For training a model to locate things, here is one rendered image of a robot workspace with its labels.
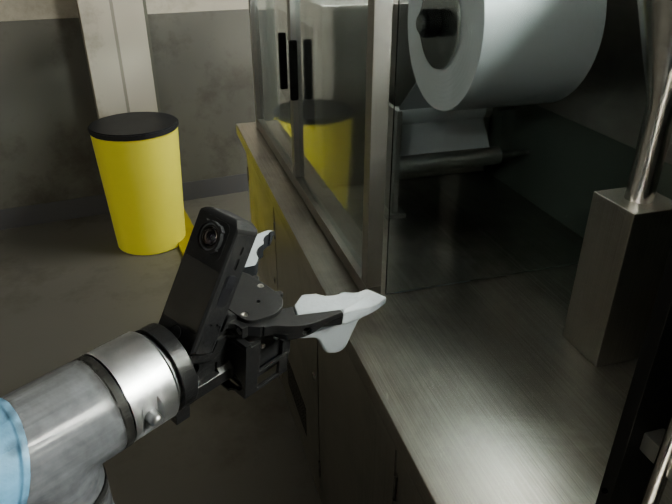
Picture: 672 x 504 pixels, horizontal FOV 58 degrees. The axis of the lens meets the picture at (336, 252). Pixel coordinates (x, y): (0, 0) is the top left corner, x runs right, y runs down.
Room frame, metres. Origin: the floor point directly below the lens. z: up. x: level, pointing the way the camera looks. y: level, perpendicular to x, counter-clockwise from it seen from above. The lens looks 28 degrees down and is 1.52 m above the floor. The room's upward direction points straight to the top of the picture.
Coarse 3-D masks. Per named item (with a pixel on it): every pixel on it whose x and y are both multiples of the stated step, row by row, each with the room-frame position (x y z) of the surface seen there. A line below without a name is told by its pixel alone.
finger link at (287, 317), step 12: (288, 312) 0.43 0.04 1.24; (324, 312) 0.43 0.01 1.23; (336, 312) 0.43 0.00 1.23; (264, 324) 0.41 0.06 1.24; (276, 324) 0.41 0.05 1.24; (288, 324) 0.41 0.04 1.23; (300, 324) 0.41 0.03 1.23; (312, 324) 0.42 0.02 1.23; (324, 324) 0.43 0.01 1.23; (336, 324) 0.44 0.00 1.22; (276, 336) 0.41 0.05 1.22; (288, 336) 0.41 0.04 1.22; (300, 336) 0.41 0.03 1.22
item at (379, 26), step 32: (288, 0) 1.52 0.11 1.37; (384, 0) 0.97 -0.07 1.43; (288, 32) 1.53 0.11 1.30; (384, 32) 0.97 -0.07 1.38; (256, 64) 2.08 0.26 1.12; (384, 64) 0.97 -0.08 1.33; (256, 96) 2.07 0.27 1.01; (384, 96) 0.97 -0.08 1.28; (384, 128) 0.97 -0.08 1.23; (384, 160) 0.97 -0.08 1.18; (384, 192) 0.97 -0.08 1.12; (320, 224) 1.27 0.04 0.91
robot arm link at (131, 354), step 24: (120, 336) 0.38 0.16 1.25; (144, 336) 0.37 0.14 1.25; (120, 360) 0.34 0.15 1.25; (144, 360) 0.35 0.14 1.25; (168, 360) 0.36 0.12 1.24; (120, 384) 0.33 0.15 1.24; (144, 384) 0.34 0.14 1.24; (168, 384) 0.35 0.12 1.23; (144, 408) 0.33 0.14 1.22; (168, 408) 0.34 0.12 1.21; (144, 432) 0.33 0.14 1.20
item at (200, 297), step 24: (216, 216) 0.43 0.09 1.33; (192, 240) 0.43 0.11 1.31; (216, 240) 0.41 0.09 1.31; (240, 240) 0.41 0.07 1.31; (192, 264) 0.42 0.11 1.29; (216, 264) 0.40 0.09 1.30; (240, 264) 0.41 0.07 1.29; (192, 288) 0.40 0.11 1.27; (216, 288) 0.39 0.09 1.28; (168, 312) 0.41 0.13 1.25; (192, 312) 0.39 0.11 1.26; (216, 312) 0.39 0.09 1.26; (192, 336) 0.38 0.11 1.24; (216, 336) 0.40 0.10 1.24
